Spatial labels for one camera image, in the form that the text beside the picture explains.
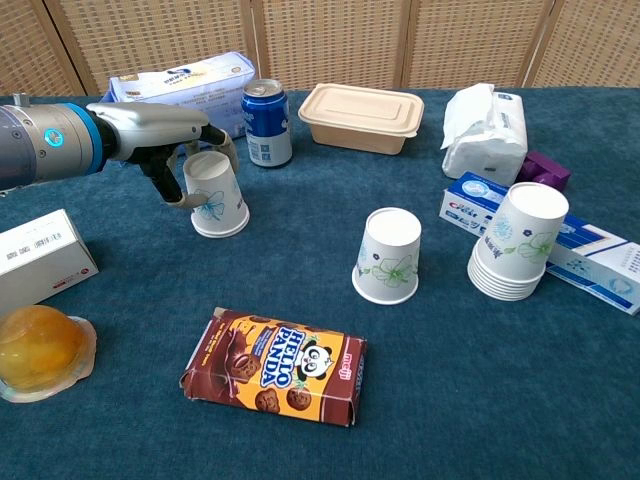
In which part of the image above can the white cardboard box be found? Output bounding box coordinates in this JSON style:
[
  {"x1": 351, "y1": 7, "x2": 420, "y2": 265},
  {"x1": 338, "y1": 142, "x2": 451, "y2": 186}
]
[{"x1": 0, "y1": 208, "x2": 100, "y2": 316}]

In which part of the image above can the blue table cloth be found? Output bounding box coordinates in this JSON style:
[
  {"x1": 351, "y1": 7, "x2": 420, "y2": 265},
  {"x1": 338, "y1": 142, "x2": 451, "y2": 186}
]
[{"x1": 0, "y1": 87, "x2": 640, "y2": 480}]

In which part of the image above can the white paper cup green flower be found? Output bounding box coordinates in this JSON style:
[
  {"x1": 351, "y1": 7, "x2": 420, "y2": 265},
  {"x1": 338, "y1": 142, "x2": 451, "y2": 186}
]
[{"x1": 351, "y1": 207, "x2": 423, "y2": 306}]

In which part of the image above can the blue white toothpaste box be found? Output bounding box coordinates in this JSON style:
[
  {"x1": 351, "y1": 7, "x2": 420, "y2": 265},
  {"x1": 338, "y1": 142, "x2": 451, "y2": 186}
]
[{"x1": 438, "y1": 170, "x2": 640, "y2": 315}]

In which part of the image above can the orange bun in wrapper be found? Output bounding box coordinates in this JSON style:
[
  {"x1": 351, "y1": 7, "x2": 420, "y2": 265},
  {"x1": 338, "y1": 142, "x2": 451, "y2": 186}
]
[{"x1": 0, "y1": 304, "x2": 98, "y2": 404}]

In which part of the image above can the blue drink can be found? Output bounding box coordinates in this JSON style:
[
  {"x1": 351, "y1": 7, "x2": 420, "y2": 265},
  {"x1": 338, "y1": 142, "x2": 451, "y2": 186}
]
[{"x1": 241, "y1": 78, "x2": 294, "y2": 169}]

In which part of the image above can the beige lidded lunch box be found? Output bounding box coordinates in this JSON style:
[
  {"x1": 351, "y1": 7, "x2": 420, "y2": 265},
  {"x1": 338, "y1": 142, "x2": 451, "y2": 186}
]
[{"x1": 297, "y1": 83, "x2": 426, "y2": 156}]

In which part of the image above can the stack of white paper cups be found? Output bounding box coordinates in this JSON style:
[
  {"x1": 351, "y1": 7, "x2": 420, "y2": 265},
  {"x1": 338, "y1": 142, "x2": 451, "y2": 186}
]
[{"x1": 467, "y1": 182, "x2": 570, "y2": 302}]

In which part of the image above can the wooden rattan folding screen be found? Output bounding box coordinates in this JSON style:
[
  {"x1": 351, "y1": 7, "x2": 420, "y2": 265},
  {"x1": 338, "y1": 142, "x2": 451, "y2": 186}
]
[{"x1": 0, "y1": 0, "x2": 640, "y2": 97}]

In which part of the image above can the blue white tissue pack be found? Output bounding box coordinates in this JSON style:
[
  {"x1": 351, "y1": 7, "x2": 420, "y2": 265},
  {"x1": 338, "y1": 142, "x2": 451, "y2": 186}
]
[{"x1": 99, "y1": 51, "x2": 257, "y2": 156}]

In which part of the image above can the white opened tissue pack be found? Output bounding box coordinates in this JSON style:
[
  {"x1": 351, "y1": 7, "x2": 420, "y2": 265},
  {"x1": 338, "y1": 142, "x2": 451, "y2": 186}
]
[{"x1": 440, "y1": 83, "x2": 529, "y2": 187}]

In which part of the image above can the brown Hello Panda box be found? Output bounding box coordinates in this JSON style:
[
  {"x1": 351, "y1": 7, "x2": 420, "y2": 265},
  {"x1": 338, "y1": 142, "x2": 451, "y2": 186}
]
[{"x1": 179, "y1": 306, "x2": 369, "y2": 428}]

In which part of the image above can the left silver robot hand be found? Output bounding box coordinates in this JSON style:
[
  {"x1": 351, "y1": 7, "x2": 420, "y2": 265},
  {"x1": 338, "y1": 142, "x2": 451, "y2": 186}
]
[{"x1": 85, "y1": 102, "x2": 240, "y2": 210}]

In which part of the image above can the small purple block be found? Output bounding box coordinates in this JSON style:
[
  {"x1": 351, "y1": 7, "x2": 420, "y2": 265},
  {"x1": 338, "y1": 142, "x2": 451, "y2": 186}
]
[{"x1": 517, "y1": 151, "x2": 573, "y2": 192}]

